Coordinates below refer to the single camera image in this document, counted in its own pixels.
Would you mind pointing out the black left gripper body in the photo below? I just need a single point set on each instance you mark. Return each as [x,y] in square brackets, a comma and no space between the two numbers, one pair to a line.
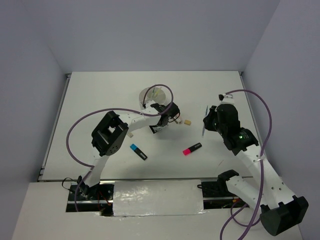
[152,127]

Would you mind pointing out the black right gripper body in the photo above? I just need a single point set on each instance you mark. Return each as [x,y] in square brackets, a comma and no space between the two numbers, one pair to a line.
[212,123]

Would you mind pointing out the tan eraser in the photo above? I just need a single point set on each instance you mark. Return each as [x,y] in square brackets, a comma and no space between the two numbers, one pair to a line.
[187,122]

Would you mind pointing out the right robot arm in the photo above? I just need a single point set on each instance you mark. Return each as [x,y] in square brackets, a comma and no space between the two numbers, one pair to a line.
[278,207]

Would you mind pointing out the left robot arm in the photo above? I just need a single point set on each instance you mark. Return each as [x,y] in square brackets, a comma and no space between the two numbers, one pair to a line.
[110,133]

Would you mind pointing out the white round divided organizer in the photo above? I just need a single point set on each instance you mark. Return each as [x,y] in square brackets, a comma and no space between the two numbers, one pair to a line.
[162,104]

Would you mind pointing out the pink capped black highlighter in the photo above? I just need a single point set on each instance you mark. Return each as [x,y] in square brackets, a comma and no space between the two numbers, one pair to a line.
[191,149]

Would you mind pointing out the blue capped black highlighter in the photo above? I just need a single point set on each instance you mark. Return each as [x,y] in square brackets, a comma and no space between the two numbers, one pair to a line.
[141,154]

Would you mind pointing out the silver foil covered plate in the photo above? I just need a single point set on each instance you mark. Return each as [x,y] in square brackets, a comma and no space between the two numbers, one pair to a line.
[157,198]

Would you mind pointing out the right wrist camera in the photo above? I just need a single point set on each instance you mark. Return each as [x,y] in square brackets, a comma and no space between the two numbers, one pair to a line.
[226,99]

